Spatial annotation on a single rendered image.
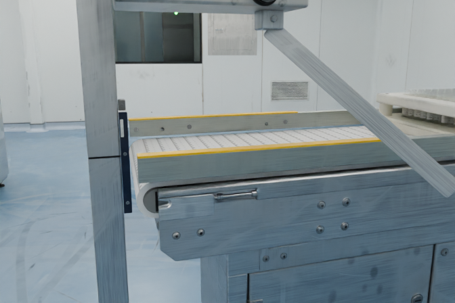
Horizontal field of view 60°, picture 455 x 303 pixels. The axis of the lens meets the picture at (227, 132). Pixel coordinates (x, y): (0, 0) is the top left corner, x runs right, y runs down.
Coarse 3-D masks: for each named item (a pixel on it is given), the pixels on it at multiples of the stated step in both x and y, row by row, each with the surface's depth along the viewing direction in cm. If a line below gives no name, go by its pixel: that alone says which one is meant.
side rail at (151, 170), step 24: (360, 144) 55; (384, 144) 56; (432, 144) 58; (144, 168) 47; (168, 168) 48; (192, 168) 49; (216, 168) 50; (240, 168) 51; (264, 168) 52; (288, 168) 53
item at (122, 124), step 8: (120, 112) 73; (120, 120) 73; (120, 128) 73; (120, 136) 74; (128, 136) 74; (128, 144) 74; (128, 152) 75; (128, 160) 75; (128, 168) 75; (128, 176) 76; (128, 184) 76; (128, 192) 76; (128, 200) 76; (128, 208) 77
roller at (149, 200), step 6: (150, 192) 49; (156, 192) 49; (144, 198) 49; (150, 198) 49; (156, 198) 50; (144, 204) 49; (150, 204) 50; (156, 204) 50; (150, 210) 50; (156, 210) 50
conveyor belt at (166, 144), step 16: (336, 128) 84; (352, 128) 84; (144, 144) 69; (160, 144) 69; (176, 144) 69; (192, 144) 69; (208, 144) 69; (224, 144) 69; (240, 144) 69; (256, 144) 69; (400, 160) 60; (224, 176) 52; (240, 176) 53; (256, 176) 54; (272, 176) 54; (144, 192) 50; (144, 208) 50
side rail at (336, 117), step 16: (304, 112) 82; (320, 112) 83; (336, 112) 84; (400, 112) 88; (144, 128) 73; (160, 128) 74; (176, 128) 75; (192, 128) 76; (208, 128) 77; (224, 128) 78; (240, 128) 79; (256, 128) 80; (272, 128) 81; (288, 128) 82
